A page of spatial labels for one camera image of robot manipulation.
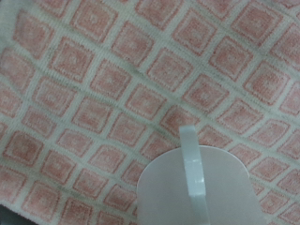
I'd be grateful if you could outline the white plastic mug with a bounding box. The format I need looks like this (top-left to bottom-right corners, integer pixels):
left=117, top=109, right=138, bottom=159
left=136, top=125, right=268, bottom=225

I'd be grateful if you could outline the pink checked dish cloth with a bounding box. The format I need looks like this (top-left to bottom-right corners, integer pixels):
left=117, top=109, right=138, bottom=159
left=0, top=0, right=300, bottom=225

